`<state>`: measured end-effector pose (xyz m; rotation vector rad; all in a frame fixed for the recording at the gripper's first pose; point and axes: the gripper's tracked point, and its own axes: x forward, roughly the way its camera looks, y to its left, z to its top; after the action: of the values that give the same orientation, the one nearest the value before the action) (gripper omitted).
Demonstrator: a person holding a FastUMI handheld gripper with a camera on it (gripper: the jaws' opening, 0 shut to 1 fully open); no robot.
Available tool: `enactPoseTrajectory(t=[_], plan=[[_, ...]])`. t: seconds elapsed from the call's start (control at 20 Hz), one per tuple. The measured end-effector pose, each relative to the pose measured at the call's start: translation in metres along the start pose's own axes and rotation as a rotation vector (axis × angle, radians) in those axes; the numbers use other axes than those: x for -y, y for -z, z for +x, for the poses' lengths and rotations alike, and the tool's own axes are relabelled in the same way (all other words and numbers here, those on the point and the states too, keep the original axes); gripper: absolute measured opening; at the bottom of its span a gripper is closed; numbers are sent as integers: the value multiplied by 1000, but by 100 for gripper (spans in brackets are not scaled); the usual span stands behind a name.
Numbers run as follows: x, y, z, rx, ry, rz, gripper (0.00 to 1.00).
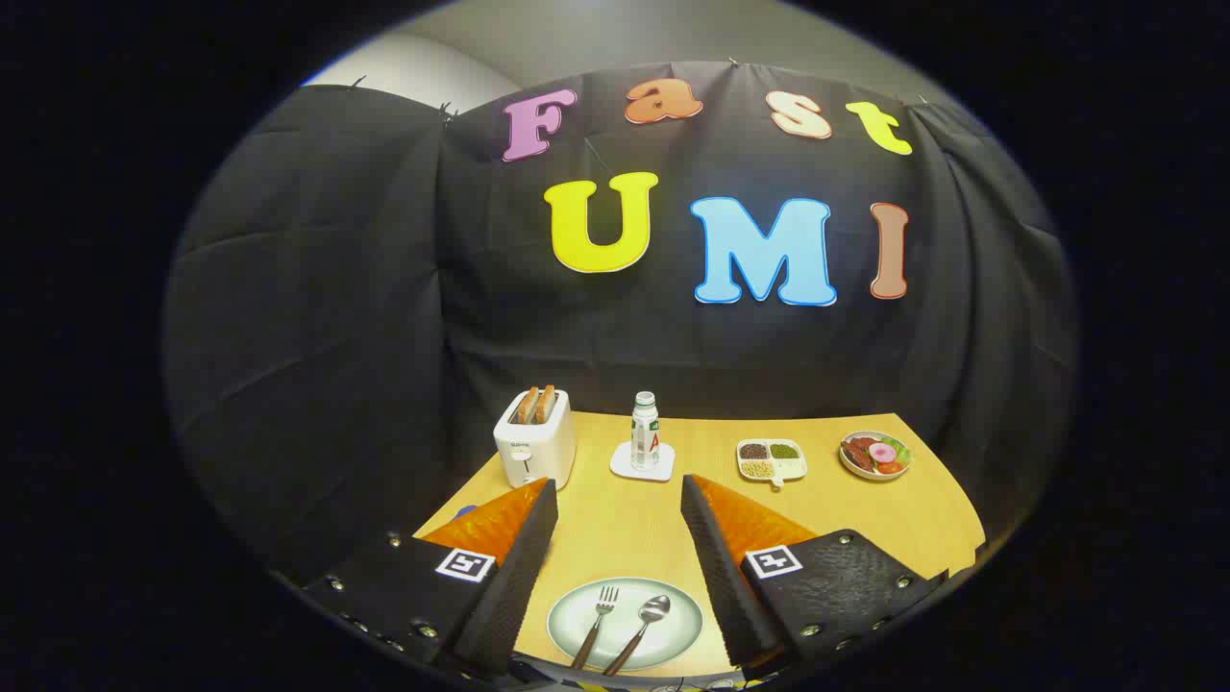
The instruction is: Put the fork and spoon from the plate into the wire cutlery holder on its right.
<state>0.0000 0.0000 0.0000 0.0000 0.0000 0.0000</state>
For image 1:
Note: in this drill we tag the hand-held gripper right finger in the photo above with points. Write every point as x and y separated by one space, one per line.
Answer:
716 567

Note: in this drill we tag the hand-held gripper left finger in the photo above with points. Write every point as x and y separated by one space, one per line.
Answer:
524 567

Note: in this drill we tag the pale green plate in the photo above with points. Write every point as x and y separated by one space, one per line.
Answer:
577 620

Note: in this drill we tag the blue cloth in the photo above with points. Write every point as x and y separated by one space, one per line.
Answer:
464 511

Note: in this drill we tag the white toaster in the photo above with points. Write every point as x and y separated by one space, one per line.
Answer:
533 452

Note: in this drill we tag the white divided snack tray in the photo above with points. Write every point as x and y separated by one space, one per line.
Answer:
790 467

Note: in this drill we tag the white square coaster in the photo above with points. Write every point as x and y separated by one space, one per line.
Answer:
625 466

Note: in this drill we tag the small plastic drink bottle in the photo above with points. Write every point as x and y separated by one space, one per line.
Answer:
645 437

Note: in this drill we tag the brown toast slice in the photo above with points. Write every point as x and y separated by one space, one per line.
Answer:
546 404
528 406

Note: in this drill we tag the white food plate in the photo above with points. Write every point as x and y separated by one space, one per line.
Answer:
849 463

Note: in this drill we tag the brown meat slices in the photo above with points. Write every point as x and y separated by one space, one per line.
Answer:
858 454

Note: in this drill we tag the pink ham slice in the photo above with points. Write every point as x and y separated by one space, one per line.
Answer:
883 453

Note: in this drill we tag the green lettuce leaf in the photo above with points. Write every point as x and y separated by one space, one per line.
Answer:
900 450

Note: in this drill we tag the black backdrop cloth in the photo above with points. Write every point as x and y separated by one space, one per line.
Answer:
336 288

